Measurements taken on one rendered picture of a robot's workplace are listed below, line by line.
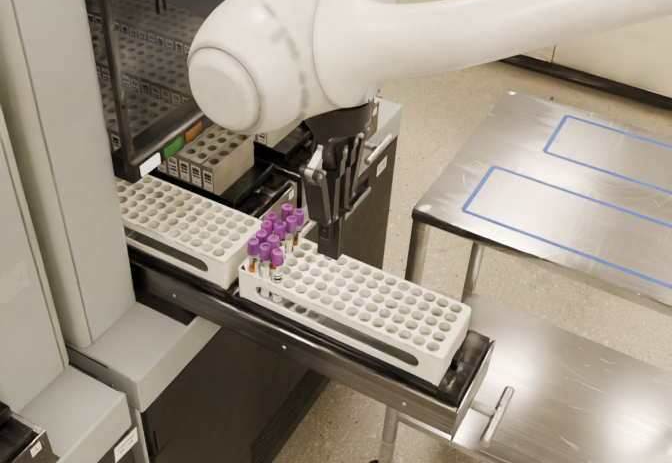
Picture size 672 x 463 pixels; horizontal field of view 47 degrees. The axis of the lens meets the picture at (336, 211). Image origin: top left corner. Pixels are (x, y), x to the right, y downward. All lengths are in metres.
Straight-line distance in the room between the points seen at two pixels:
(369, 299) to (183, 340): 0.30
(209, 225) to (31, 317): 0.27
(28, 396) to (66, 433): 0.07
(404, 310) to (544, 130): 0.57
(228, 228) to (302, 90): 0.53
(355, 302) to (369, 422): 0.96
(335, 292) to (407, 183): 1.64
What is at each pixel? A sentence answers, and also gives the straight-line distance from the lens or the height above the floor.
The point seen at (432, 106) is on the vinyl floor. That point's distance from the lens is 3.06.
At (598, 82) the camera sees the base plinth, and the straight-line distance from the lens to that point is 3.38.
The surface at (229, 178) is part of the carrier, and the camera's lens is 1.23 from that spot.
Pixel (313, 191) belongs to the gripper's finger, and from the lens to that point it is 0.87.
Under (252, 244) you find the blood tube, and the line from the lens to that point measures 0.98.
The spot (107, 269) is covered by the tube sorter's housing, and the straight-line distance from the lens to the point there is 1.08.
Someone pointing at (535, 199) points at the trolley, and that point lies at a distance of 1.28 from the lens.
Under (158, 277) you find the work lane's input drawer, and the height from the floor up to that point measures 0.80.
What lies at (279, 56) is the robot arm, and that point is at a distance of 0.59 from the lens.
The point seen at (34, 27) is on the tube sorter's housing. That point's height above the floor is 1.21.
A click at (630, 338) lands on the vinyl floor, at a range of 2.29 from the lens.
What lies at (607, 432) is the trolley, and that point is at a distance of 1.69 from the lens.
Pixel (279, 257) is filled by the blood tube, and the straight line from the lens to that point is 0.97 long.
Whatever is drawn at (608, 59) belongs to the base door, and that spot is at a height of 0.17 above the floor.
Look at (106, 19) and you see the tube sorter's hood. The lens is 0.91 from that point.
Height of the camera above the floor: 1.57
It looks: 39 degrees down
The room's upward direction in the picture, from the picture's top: 3 degrees clockwise
